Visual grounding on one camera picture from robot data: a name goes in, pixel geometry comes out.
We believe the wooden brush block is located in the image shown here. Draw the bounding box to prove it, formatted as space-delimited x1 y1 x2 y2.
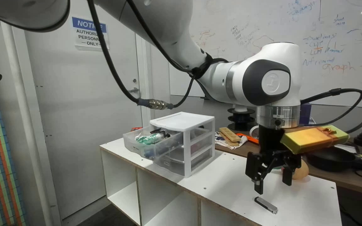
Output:
218 126 239 143

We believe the dark grey small bar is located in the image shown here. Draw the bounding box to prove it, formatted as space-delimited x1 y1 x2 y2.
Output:
253 195 277 214

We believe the black frying pan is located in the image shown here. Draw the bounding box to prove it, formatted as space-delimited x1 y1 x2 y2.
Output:
306 146 354 172

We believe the whiteboard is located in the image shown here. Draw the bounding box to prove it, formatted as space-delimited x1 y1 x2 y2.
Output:
162 0 362 106

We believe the white shelf cabinet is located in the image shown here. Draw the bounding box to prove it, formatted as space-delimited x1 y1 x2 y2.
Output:
100 139 341 226

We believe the black filament spool stack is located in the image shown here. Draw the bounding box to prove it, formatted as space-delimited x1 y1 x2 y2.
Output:
227 108 256 131

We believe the gold wrist camera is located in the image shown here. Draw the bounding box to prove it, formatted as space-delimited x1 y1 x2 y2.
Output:
280 124 349 154

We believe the toy peach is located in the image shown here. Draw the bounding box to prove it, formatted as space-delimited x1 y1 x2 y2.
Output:
272 159 310 182

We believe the white plastic drawer unit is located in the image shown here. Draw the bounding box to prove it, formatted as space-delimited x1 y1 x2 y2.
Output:
150 111 214 177

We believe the orange handled tool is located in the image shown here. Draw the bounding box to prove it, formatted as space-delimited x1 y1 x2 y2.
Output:
236 131 258 145

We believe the clear top drawer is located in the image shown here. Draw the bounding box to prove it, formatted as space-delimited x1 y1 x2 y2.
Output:
123 128 183 159

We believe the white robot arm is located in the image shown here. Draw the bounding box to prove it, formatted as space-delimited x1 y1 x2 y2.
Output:
85 0 301 192

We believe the blue notice sign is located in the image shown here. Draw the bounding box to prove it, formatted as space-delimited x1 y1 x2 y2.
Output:
71 16 100 49

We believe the door handle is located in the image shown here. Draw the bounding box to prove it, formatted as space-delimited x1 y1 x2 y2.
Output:
125 79 140 96

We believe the teal small object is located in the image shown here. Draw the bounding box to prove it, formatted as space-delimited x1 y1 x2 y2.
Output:
134 133 163 144

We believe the purple box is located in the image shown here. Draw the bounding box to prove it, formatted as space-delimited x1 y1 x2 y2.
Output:
299 104 311 125

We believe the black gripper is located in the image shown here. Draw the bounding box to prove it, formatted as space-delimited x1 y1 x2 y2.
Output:
244 125 301 194

